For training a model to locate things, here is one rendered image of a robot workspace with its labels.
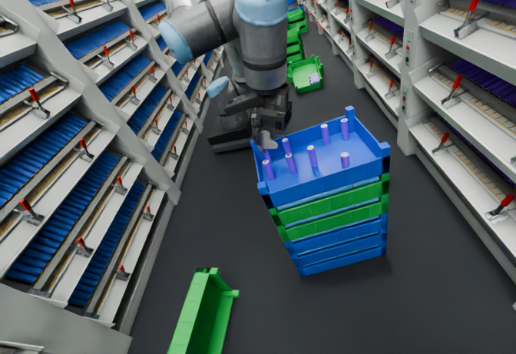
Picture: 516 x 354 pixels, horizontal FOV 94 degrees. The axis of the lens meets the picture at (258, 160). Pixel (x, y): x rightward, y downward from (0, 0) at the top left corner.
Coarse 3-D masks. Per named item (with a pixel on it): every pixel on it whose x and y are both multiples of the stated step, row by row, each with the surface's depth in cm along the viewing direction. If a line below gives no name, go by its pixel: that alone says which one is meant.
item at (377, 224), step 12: (384, 216) 66; (348, 228) 69; (360, 228) 69; (372, 228) 70; (384, 228) 70; (300, 240) 76; (312, 240) 70; (324, 240) 71; (336, 240) 72; (300, 252) 73
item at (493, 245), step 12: (348, 60) 186; (372, 96) 147; (384, 108) 132; (396, 120) 120; (420, 156) 103; (432, 168) 95; (444, 180) 88; (456, 192) 83; (456, 204) 84; (468, 216) 78; (480, 228) 74; (492, 240) 70; (492, 252) 71; (504, 252) 67; (504, 264) 67
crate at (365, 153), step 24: (336, 120) 68; (312, 144) 71; (336, 144) 68; (360, 144) 65; (384, 144) 52; (264, 168) 70; (288, 168) 67; (312, 168) 64; (336, 168) 61; (360, 168) 54; (384, 168) 55; (264, 192) 55; (288, 192) 56; (312, 192) 57
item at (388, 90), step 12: (360, 60) 148; (372, 60) 131; (360, 72) 150; (372, 72) 134; (384, 72) 127; (372, 84) 131; (384, 84) 125; (396, 84) 115; (384, 96) 119; (396, 96) 114; (396, 108) 103
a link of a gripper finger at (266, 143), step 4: (260, 132) 60; (264, 132) 60; (268, 132) 60; (260, 136) 61; (264, 136) 61; (268, 136) 60; (260, 140) 61; (264, 140) 62; (268, 140) 61; (272, 140) 61; (264, 144) 63; (268, 144) 62; (272, 144) 62; (276, 144) 61; (260, 148) 64; (264, 148) 64; (268, 148) 63; (272, 148) 63; (276, 148) 62; (264, 152) 67
